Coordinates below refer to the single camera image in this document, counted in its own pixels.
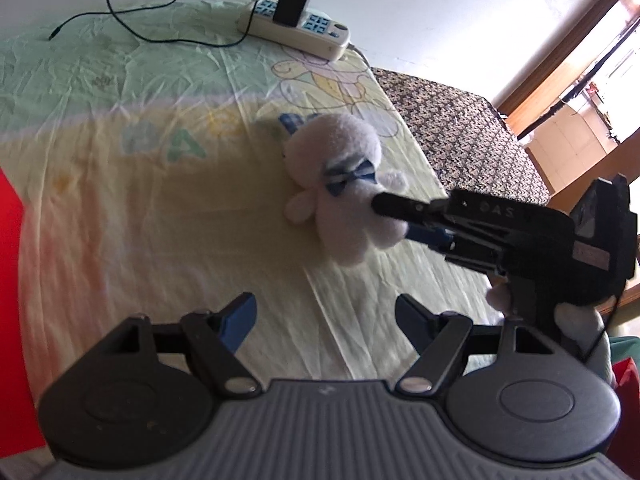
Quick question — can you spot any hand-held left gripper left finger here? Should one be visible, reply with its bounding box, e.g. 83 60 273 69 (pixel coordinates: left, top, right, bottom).
117 291 265 397

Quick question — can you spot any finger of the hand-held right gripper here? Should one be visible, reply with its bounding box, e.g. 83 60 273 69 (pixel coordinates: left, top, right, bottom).
403 223 457 256
370 191 455 227

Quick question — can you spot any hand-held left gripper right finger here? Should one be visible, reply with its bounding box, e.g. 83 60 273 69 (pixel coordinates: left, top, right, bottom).
394 294 552 397

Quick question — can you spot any white rabbit plush toy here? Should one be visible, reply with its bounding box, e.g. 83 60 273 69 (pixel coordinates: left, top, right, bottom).
282 112 409 267

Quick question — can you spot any red cardboard box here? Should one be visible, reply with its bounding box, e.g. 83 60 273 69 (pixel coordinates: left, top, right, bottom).
0 166 47 461

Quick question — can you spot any person's right hand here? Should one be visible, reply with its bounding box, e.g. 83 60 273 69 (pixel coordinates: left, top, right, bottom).
487 280 613 383

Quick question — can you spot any patterned brown cushion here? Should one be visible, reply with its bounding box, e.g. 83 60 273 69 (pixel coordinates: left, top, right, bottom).
372 66 552 207

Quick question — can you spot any light brown cabinet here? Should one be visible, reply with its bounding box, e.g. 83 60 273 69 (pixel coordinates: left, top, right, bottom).
521 104 622 197

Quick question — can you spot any teal cloth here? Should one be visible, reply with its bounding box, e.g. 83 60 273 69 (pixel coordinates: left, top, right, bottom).
606 336 640 367

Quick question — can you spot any pale printed bed sheet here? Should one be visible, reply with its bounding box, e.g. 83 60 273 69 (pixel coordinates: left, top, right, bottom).
0 0 507 383

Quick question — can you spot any white power strip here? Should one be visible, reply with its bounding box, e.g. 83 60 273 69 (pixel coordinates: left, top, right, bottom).
237 0 352 62

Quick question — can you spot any black charger plug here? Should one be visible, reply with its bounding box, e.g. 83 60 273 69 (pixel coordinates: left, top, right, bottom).
272 0 317 29

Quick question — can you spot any wooden door frame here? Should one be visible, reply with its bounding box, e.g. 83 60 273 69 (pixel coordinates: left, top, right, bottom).
494 0 640 117

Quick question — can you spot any black charger cable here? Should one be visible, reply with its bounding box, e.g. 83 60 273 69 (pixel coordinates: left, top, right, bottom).
47 0 317 51

